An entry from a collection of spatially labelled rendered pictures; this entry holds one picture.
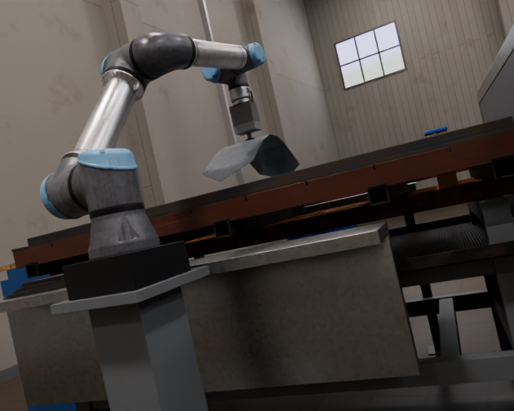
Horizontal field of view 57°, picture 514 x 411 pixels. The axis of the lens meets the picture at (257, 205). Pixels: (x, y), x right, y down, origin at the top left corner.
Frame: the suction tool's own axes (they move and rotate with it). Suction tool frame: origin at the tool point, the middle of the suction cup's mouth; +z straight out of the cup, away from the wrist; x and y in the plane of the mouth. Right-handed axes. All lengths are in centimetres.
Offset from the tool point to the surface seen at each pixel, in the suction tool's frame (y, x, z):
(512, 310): -70, 30, 62
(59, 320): 60, 45, 45
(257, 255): -20, 58, 35
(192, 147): 234, -366, -78
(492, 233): -70, 30, 42
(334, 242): -38, 57, 35
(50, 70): 248, -170, -144
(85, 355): 53, 45, 57
